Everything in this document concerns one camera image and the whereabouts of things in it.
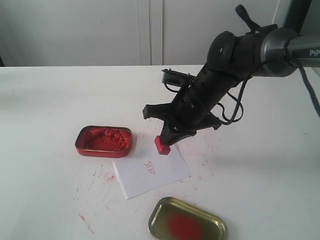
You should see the red ink paste tin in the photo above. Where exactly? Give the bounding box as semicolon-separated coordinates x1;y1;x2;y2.
75;125;133;158

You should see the red stamp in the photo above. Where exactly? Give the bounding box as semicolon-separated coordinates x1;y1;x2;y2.
154;135;171;155

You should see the white cabinet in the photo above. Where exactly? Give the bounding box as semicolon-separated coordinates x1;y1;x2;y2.
0;0;293;67

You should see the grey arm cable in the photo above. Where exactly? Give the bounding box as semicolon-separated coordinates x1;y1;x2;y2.
296;57;320;113

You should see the dark vertical post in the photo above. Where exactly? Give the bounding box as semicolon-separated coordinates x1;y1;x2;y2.
282;0;312;33

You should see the white paper sheet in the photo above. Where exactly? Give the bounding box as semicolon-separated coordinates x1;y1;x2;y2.
112;145;191;200

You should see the gold tin lid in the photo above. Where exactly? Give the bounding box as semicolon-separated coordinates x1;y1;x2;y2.
148;196;228;240

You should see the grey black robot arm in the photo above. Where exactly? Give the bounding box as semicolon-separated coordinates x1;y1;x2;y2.
142;5;320;155

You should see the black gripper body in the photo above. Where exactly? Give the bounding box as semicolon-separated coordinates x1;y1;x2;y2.
142;65;238;132

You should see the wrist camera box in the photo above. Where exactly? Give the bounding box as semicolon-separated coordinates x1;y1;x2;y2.
160;69;196;87

